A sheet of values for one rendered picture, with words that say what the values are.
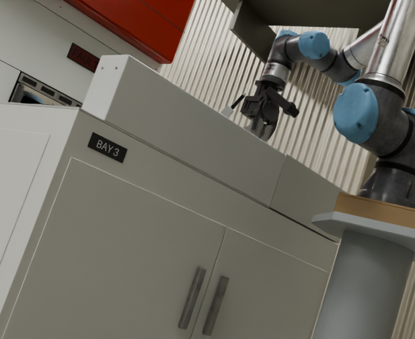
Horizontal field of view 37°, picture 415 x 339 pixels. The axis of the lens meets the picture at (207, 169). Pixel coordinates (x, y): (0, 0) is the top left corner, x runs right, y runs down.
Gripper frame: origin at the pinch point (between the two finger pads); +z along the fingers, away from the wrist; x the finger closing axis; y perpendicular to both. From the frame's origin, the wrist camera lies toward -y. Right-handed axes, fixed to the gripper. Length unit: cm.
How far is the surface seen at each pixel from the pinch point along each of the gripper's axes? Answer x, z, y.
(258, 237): 3.0, 24.8, -13.8
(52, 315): 52, 56, -14
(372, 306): 1, 33, -48
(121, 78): 58, 10, -14
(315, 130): -182, -83, 125
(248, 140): 18.3, 5.5, -14.0
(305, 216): -12.6, 13.6, -13.9
